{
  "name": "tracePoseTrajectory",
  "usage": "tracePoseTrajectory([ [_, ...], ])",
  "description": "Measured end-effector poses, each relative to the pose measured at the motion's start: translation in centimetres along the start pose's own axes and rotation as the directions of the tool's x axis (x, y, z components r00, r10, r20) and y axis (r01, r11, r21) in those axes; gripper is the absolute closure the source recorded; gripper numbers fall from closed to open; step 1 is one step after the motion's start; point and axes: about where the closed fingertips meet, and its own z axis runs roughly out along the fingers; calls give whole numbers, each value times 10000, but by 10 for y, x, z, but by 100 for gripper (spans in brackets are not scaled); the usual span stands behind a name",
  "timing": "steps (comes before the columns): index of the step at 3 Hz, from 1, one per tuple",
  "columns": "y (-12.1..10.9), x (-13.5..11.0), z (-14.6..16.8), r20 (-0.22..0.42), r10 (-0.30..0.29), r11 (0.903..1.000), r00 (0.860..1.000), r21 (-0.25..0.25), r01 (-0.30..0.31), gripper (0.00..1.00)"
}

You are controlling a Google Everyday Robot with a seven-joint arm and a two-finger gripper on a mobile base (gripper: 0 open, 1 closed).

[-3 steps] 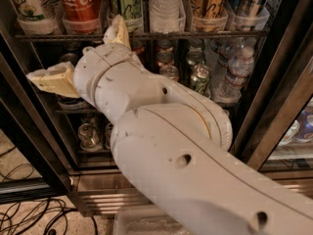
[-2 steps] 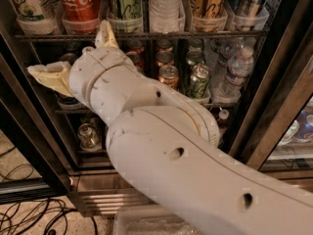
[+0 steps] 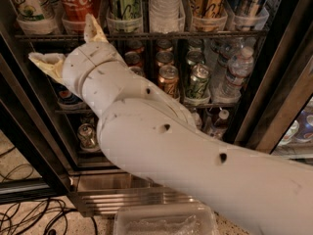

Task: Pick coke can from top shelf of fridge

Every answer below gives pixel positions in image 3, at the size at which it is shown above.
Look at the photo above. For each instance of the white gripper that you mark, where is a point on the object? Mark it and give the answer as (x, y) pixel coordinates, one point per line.
(82, 62)

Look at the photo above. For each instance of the red coke can top shelf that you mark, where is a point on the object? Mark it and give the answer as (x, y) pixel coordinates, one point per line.
(76, 11)

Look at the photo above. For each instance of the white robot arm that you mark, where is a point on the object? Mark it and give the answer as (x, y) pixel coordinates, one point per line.
(147, 133)

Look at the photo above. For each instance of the blue pepsi can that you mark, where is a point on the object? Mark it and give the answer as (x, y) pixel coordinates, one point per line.
(66, 99)

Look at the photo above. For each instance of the white 7up can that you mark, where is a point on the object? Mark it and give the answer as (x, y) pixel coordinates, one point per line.
(35, 16)

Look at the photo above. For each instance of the green can top shelf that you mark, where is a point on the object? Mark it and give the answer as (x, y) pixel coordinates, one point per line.
(125, 16)

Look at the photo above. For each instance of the green can shelf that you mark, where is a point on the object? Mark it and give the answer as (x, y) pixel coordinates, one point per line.
(196, 91)
(125, 16)

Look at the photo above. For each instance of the silver can bottom shelf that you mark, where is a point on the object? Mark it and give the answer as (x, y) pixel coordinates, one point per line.
(87, 136)

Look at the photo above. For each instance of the orange can middle shelf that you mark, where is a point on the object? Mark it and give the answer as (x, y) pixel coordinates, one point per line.
(167, 80)

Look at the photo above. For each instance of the water bottle top shelf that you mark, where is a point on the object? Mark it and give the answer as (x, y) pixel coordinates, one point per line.
(164, 15)

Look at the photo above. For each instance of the water bottle shelf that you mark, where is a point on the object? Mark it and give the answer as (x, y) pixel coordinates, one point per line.
(164, 15)
(238, 69)
(197, 120)

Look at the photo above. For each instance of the green can middle shelf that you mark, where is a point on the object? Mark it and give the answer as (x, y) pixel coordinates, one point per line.
(196, 91)

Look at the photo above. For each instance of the gold can top shelf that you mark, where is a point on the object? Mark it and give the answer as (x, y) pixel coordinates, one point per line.
(206, 14)

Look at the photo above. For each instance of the water bottle bottom shelf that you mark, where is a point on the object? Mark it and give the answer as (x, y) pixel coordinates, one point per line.
(197, 120)

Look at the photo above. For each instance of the tea bottle bottom shelf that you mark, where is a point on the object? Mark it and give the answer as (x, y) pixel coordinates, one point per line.
(218, 124)

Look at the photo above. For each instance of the water bottle middle shelf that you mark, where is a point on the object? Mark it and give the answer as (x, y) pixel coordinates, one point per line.
(238, 69)

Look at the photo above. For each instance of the dark blue can top shelf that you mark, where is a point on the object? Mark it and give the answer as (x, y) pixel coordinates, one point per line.
(247, 13)

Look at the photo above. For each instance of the right glass fridge door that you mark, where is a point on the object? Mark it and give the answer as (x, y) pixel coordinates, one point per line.
(277, 122)

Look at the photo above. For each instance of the clear plastic bin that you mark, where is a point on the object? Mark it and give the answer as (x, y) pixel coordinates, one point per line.
(172, 219)

